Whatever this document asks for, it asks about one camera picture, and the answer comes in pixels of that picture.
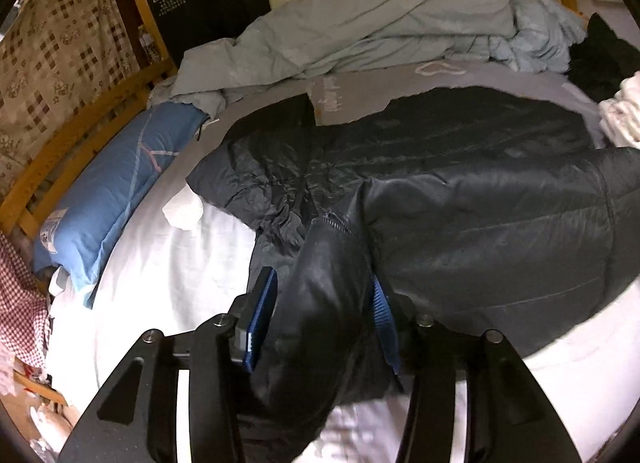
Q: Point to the black garment pile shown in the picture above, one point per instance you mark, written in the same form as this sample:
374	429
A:
601	61

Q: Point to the light blue rumpled duvet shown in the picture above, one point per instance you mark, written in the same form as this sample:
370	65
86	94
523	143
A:
310	38

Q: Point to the red checkered cloth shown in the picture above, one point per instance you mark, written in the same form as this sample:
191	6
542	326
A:
25	320

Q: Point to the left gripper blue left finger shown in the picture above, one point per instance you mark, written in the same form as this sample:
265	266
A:
133	416

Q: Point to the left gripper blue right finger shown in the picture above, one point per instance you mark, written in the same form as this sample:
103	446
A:
478	385

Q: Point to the checkered patterned curtain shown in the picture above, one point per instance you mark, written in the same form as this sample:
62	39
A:
57	58

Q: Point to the blue pillow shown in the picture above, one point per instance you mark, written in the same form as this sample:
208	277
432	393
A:
81	232

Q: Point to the black puffer jacket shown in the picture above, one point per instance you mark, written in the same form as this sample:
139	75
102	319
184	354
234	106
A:
481	208

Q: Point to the cream white hoodie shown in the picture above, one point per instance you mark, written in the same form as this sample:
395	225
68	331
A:
620	115

